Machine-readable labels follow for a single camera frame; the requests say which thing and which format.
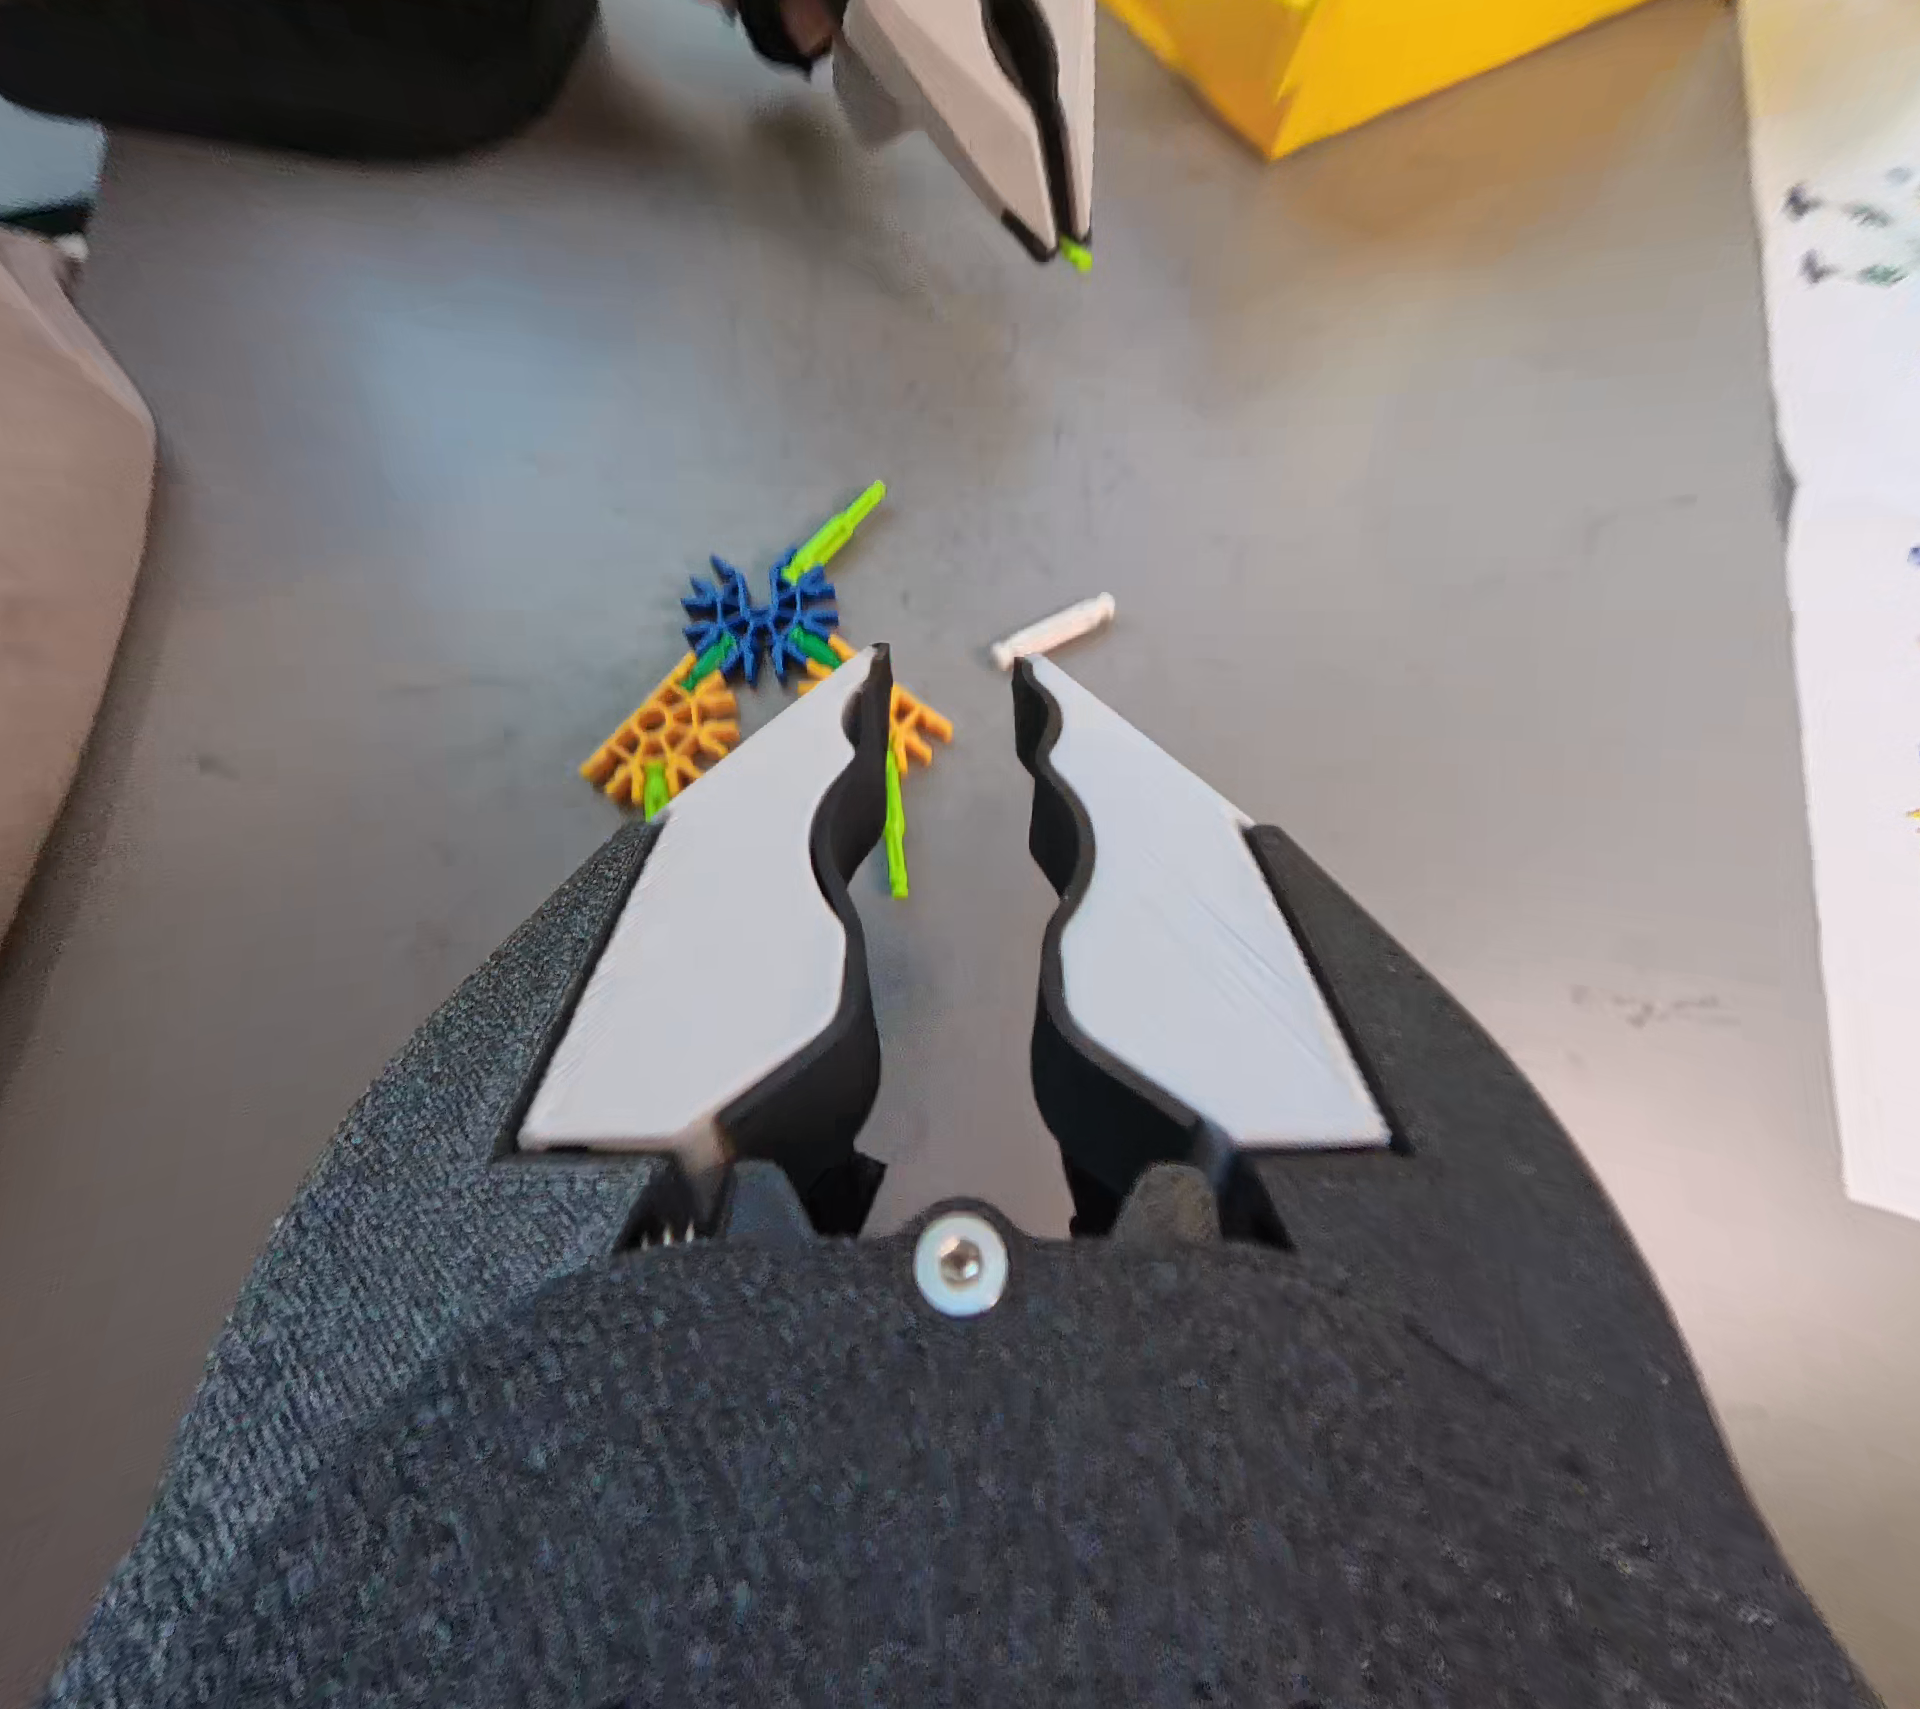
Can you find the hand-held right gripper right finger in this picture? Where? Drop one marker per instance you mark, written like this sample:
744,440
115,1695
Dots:
1215,990

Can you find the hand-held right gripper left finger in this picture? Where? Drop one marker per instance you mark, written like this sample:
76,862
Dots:
704,990

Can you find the dark green short rod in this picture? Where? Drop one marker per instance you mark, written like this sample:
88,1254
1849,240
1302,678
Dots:
709,659
815,648

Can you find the blue snowflake connector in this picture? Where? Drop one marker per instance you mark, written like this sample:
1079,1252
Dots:
803,621
729,616

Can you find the grey desk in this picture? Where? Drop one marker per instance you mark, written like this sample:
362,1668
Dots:
1351,540

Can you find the white rod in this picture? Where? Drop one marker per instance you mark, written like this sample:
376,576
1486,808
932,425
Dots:
1051,633

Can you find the printed instruction sheet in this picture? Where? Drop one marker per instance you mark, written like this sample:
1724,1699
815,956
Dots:
1844,540

